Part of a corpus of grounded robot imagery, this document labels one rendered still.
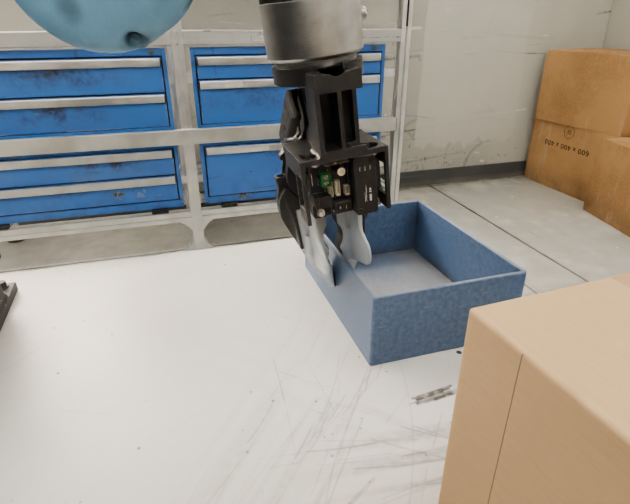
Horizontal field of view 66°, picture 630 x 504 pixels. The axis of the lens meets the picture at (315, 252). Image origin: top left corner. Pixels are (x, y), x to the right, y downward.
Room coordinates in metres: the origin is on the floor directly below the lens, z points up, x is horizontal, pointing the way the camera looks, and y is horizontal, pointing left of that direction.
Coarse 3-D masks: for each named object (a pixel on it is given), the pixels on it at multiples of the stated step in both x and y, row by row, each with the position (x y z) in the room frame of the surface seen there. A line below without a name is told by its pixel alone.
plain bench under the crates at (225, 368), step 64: (192, 256) 0.55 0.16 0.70; (256, 256) 0.55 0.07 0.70; (64, 320) 0.41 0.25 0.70; (128, 320) 0.41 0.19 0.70; (192, 320) 0.41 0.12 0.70; (256, 320) 0.41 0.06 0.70; (320, 320) 0.41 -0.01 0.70; (0, 384) 0.32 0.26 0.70; (64, 384) 0.32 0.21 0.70; (128, 384) 0.32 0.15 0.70; (192, 384) 0.32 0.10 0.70; (256, 384) 0.32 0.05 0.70; (320, 384) 0.32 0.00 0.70; (384, 384) 0.32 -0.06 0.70; (448, 384) 0.32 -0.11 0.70; (0, 448) 0.25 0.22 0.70; (64, 448) 0.25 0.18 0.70; (128, 448) 0.25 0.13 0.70; (192, 448) 0.25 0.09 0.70; (256, 448) 0.25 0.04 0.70; (320, 448) 0.25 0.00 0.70; (384, 448) 0.25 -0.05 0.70
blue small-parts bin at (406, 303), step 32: (384, 224) 0.56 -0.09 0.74; (416, 224) 0.57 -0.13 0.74; (448, 224) 0.50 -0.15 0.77; (384, 256) 0.55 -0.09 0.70; (416, 256) 0.55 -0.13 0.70; (448, 256) 0.49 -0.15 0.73; (480, 256) 0.44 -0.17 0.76; (320, 288) 0.47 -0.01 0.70; (352, 288) 0.38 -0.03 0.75; (384, 288) 0.47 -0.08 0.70; (416, 288) 0.47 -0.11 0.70; (448, 288) 0.36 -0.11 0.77; (480, 288) 0.37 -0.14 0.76; (512, 288) 0.38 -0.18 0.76; (352, 320) 0.38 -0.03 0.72; (384, 320) 0.34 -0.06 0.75; (416, 320) 0.35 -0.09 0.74; (448, 320) 0.36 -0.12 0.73; (384, 352) 0.34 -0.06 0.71; (416, 352) 0.35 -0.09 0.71
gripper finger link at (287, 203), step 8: (280, 176) 0.42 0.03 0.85; (280, 184) 0.42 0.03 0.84; (280, 192) 0.41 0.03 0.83; (288, 192) 0.41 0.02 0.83; (280, 200) 0.41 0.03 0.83; (288, 200) 0.41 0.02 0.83; (296, 200) 0.41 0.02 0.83; (280, 208) 0.41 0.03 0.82; (288, 208) 0.41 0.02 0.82; (296, 208) 0.41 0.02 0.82; (288, 216) 0.41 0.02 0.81; (296, 216) 0.41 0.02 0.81; (288, 224) 0.42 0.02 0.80; (296, 224) 0.41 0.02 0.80; (296, 232) 0.42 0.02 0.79; (296, 240) 0.42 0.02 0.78
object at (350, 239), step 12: (336, 216) 0.42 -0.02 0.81; (348, 216) 0.43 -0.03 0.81; (360, 216) 0.41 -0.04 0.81; (348, 228) 0.42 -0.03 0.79; (360, 228) 0.40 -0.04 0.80; (336, 240) 0.43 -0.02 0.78; (348, 240) 0.43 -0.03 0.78; (360, 240) 0.40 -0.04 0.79; (348, 252) 0.43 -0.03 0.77; (360, 252) 0.40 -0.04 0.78
